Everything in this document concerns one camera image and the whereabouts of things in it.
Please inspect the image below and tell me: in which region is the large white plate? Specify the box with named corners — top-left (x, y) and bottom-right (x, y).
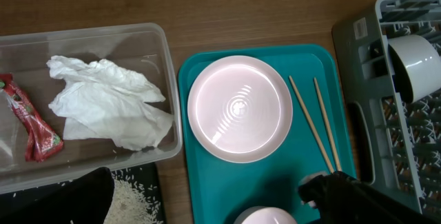
top-left (187, 55), bottom-right (293, 163)

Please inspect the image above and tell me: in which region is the wooden chopstick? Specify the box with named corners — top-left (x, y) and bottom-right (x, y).
top-left (314, 77), bottom-right (342, 171)
top-left (289, 76), bottom-right (335, 173)

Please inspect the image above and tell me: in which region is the red sauce packet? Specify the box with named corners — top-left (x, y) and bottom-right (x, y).
top-left (1, 73), bottom-right (64, 163)

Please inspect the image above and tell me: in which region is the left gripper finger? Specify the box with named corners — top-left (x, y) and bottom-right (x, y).
top-left (1, 167), bottom-right (114, 224)

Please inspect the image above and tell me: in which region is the white napkin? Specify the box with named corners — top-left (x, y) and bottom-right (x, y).
top-left (46, 55), bottom-right (173, 151)

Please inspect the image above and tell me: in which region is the cooked rice pile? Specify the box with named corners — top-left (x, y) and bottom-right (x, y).
top-left (103, 173), bottom-right (163, 224)

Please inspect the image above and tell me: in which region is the clear plastic waste bin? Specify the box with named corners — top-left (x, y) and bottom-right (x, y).
top-left (1, 23), bottom-right (183, 194)

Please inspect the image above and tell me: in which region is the teal serving tray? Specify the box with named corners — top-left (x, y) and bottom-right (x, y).
top-left (178, 44), bottom-right (356, 223)

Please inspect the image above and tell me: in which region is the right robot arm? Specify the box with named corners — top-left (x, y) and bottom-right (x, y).
top-left (298, 171), bottom-right (436, 224)

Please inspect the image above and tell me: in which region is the grey bowl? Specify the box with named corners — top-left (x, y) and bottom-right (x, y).
top-left (388, 34), bottom-right (440, 103)

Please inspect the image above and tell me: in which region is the grey dishwasher rack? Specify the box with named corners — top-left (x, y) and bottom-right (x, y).
top-left (332, 0), bottom-right (440, 221)

